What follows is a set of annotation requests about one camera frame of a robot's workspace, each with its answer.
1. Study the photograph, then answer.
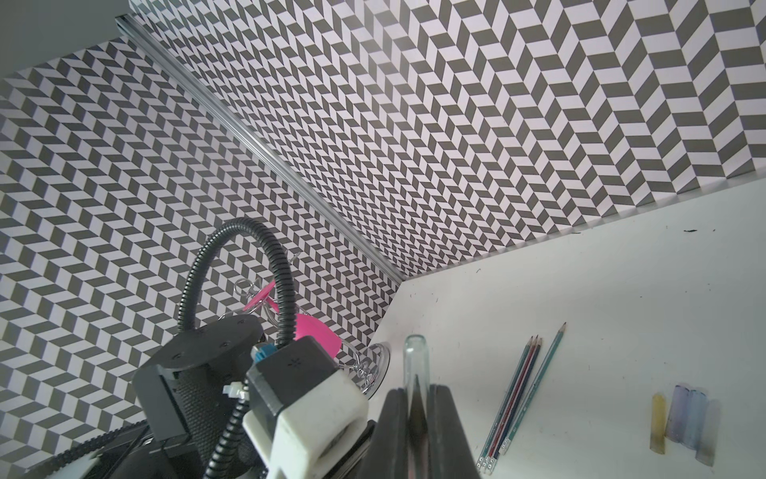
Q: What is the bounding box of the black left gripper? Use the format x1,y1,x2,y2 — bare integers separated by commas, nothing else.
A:
331,420,377,479

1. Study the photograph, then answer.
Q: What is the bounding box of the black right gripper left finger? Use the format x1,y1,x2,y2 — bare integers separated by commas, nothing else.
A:
357,388,408,479

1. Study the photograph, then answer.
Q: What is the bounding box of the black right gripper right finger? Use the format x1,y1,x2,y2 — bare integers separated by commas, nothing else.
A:
426,384,480,479

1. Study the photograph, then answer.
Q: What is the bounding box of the teal pencil clear cap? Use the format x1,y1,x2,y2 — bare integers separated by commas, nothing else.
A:
476,336,535,472

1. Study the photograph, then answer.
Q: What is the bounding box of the red pencil blue cap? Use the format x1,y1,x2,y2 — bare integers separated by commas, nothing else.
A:
481,336,540,473

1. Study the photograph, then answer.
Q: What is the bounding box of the green tinted pencil cap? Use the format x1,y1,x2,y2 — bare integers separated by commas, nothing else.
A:
403,335,430,412

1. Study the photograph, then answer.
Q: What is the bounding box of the yellow pencil cap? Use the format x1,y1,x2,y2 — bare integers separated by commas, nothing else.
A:
650,393,666,455

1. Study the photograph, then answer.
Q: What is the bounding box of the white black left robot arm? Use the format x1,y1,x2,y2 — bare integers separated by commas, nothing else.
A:
24,218,297,478

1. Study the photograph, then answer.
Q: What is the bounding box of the pink plastic wine glass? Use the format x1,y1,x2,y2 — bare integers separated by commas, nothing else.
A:
237,279,342,358

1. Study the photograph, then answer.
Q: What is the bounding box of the wire glass rack stand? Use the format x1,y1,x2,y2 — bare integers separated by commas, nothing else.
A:
223,277,391,399

